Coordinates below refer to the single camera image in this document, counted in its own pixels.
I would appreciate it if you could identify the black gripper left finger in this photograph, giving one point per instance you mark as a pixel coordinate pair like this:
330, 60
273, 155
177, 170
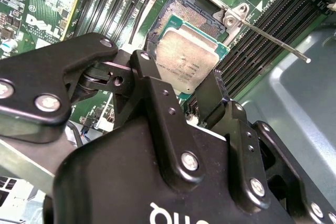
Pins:
39, 77

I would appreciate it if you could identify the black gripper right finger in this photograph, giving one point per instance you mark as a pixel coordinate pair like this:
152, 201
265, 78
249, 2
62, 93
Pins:
244, 155

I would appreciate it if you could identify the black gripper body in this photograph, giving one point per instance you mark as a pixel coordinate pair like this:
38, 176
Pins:
118, 182

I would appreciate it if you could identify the metal socket cover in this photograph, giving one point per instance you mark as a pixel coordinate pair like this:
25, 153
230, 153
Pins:
26, 161

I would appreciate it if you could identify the metal locking lever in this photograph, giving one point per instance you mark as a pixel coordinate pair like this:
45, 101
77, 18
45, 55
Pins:
138, 18
288, 49

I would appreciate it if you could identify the silver CPU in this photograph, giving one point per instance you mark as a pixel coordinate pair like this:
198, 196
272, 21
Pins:
183, 53

